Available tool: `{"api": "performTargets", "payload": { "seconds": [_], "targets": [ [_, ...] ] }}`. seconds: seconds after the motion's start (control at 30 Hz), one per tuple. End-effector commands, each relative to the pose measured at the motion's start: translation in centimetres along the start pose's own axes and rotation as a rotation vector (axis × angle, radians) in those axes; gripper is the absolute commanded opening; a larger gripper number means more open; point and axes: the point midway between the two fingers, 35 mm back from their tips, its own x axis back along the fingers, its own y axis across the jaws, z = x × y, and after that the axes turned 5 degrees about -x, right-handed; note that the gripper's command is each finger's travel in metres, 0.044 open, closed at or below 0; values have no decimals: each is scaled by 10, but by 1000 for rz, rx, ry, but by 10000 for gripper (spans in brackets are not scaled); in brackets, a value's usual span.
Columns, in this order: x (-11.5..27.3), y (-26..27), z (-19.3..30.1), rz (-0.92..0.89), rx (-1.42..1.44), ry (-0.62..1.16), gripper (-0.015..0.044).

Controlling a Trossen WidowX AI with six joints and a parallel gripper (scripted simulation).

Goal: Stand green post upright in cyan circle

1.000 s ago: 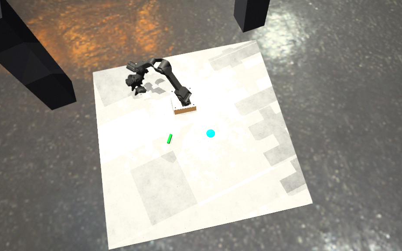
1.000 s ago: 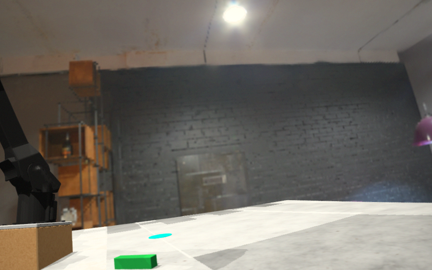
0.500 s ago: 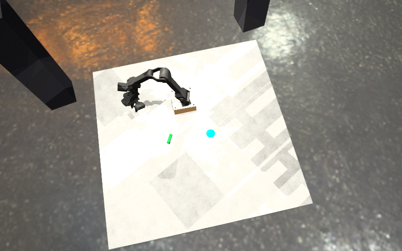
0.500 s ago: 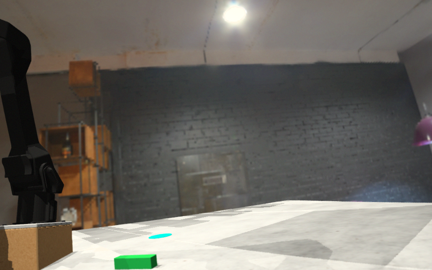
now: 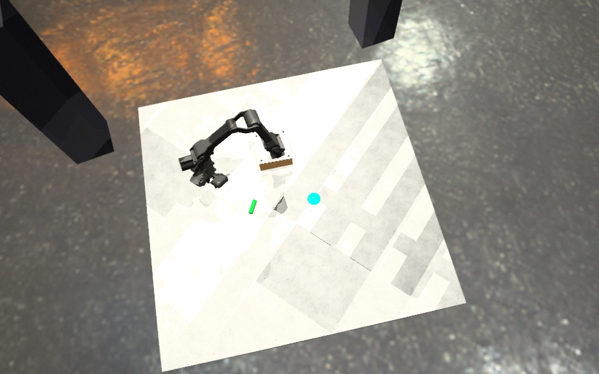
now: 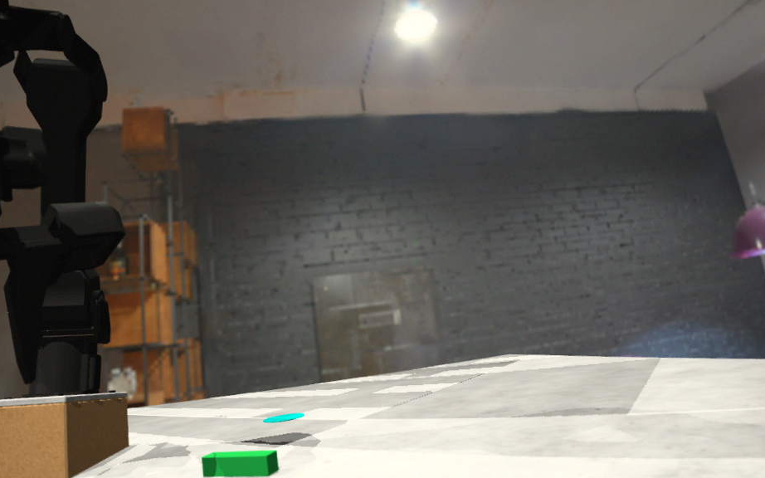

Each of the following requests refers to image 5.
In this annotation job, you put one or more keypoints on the cyan circle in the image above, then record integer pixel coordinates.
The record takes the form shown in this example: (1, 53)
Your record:
(313, 198)

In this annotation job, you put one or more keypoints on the green rectangular post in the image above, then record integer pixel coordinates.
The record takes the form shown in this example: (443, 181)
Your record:
(252, 206)

